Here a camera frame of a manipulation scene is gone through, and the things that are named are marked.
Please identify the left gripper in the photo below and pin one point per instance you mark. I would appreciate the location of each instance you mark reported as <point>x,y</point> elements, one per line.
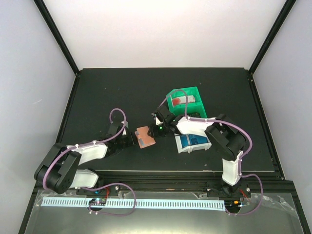
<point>131,142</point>

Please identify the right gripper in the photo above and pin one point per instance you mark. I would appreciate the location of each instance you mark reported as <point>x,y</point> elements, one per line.
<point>154,132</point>

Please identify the blue card stack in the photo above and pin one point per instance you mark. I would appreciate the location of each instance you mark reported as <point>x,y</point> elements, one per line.
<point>190,140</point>

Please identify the green and white card bin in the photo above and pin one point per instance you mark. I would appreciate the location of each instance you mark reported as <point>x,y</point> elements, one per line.
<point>189,125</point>

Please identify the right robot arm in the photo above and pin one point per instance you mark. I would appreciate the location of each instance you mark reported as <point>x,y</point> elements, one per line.
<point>225,137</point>

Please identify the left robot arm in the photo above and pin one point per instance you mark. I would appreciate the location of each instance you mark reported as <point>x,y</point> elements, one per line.
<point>59,170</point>

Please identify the black card stack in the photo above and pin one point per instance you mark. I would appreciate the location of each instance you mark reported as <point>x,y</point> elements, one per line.
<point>195,114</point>

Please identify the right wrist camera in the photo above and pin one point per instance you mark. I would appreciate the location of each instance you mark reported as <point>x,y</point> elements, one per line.
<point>158,122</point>

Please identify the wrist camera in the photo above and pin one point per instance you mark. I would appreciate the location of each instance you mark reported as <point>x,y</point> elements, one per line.
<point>158,122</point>
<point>125,123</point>

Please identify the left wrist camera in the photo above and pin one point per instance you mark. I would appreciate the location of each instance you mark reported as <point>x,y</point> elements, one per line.
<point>125,123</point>

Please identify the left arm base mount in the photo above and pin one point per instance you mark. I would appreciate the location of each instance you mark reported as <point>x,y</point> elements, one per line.
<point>98,197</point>

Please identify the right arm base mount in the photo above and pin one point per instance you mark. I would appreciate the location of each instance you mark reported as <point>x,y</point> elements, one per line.
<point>222,189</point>

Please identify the white slotted cable duct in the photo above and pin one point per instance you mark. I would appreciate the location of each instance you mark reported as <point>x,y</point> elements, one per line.
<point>81,202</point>

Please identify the left black frame post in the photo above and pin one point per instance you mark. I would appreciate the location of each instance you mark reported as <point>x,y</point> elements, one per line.
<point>40,4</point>

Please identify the black frame post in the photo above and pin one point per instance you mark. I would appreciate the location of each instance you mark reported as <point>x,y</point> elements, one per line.
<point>280,19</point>
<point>40,4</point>

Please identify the right black frame post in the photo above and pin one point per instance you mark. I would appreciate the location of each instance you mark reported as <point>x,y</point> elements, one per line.
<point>280,19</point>

